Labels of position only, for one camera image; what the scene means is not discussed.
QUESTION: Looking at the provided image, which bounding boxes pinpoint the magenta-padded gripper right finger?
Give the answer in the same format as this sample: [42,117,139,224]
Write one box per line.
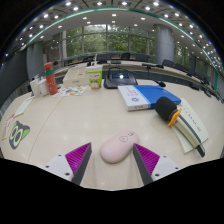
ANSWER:
[132,143,183,186]

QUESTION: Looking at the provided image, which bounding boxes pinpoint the black conference microphone unit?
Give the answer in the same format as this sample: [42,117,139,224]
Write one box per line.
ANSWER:
[103,66,167,90]

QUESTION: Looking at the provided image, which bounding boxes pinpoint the pink computer mouse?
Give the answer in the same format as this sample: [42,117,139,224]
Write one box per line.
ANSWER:
[99,130,140,164]

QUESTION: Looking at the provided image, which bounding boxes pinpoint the handheld microphone with foam head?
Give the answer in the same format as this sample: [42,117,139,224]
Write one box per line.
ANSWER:
[154,96,207,158]

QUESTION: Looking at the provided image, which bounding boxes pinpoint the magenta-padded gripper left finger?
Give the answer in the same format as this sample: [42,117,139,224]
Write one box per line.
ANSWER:
[43,142,93,186]

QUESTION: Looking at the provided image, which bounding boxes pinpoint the red thermos bottle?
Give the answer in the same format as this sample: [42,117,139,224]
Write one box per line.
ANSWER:
[43,61,59,96]

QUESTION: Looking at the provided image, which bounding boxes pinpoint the white tissue box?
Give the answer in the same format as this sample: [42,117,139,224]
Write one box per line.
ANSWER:
[62,63,90,89]

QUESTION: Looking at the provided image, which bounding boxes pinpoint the dark office chairs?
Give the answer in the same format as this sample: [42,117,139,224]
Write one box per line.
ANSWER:
[64,52,223,101]

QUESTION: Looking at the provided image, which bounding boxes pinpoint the ceiling lights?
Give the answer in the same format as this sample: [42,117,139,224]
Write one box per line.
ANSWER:
[4,0,224,73]

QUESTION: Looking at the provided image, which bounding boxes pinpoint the cat-face mouse pad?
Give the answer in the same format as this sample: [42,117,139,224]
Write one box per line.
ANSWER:
[8,120,31,150]

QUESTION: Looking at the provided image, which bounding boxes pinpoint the white lidded mug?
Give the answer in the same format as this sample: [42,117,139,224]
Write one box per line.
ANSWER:
[37,77,50,97]

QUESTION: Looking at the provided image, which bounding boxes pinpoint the colourful leaflet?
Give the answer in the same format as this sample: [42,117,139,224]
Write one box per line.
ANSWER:
[53,85,88,98]

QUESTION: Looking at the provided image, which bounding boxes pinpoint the pale printed paper sheet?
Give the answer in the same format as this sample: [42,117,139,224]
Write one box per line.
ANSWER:
[173,97,210,155]

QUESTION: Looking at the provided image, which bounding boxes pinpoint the blue and white book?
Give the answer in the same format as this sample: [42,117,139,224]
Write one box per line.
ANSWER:
[117,84,182,112]

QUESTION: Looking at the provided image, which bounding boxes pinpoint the white paper cup stack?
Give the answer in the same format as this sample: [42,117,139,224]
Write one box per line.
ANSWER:
[29,78,42,98]

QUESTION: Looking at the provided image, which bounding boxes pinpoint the printed paper cup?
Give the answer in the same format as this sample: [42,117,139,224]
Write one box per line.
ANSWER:
[85,64,104,91]

